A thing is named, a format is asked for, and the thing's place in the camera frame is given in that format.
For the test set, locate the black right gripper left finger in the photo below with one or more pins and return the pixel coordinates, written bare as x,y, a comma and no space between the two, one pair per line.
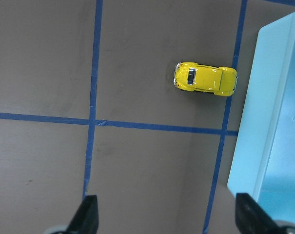
86,219

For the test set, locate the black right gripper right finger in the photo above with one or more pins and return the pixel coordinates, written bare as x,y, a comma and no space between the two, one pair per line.
250,218

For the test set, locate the yellow beetle toy car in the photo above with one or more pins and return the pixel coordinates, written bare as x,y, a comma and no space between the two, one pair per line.
194,77

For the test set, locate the light blue plastic bin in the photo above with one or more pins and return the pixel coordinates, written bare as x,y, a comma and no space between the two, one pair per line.
264,159

